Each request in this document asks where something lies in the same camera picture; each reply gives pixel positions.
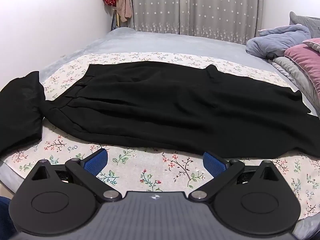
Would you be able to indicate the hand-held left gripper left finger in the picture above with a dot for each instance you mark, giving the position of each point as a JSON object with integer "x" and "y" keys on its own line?
{"x": 96, "y": 160}

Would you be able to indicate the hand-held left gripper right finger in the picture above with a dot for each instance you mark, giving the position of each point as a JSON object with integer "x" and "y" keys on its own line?
{"x": 212, "y": 163}

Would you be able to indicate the black pants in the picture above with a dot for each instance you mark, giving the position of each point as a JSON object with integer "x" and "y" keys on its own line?
{"x": 162, "y": 105}

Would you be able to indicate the floral printed bed sheet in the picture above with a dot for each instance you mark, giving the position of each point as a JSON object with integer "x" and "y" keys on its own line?
{"x": 155, "y": 165}

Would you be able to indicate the folded black garment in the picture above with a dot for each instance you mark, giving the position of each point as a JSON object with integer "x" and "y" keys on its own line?
{"x": 20, "y": 110}

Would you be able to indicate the dark blue cloth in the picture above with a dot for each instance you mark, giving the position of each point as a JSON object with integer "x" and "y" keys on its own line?
{"x": 5, "y": 217}

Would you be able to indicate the grey quilt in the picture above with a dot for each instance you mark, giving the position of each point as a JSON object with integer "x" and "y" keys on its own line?
{"x": 292, "y": 75}

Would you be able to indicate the blue-grey blanket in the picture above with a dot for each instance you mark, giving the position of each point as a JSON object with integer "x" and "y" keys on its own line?
{"x": 275, "y": 40}

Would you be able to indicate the pink quilt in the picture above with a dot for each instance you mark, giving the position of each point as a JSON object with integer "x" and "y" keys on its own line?
{"x": 302, "y": 55}

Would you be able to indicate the blue and yellow hanging item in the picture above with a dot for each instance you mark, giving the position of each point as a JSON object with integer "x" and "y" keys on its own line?
{"x": 115, "y": 20}

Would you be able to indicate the grey star-patterned curtain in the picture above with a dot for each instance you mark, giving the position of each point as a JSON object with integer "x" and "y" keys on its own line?
{"x": 200, "y": 10}

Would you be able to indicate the pink hanging cloth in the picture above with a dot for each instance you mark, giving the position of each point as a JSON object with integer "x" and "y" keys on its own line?
{"x": 123, "y": 5}

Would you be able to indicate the grey quilted pillow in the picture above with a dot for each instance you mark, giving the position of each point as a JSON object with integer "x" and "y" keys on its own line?
{"x": 310, "y": 22}

